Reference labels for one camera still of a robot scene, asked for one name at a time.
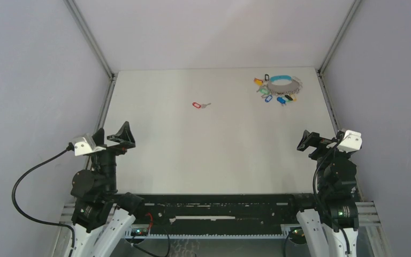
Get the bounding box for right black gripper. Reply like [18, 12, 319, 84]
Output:
[297, 130, 351, 192]

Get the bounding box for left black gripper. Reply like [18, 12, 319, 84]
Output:
[93, 120, 135, 192]

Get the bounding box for metal key organizer ring plate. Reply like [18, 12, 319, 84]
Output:
[253, 74, 303, 106]

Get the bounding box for key with red tag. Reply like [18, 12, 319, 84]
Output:
[192, 102, 211, 109]

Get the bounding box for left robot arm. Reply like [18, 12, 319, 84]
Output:
[68, 121, 146, 256]

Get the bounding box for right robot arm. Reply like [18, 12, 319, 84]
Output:
[288, 130, 362, 256]

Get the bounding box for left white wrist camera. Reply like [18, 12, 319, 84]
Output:
[72, 133, 106, 156]

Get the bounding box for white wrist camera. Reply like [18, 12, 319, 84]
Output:
[72, 133, 106, 156]
[327, 130, 362, 153]

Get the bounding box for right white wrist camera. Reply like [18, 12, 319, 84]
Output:
[327, 130, 362, 153]

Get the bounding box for white cable duct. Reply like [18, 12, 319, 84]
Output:
[123, 226, 291, 239]

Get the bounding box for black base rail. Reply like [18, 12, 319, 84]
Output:
[133, 193, 314, 235]

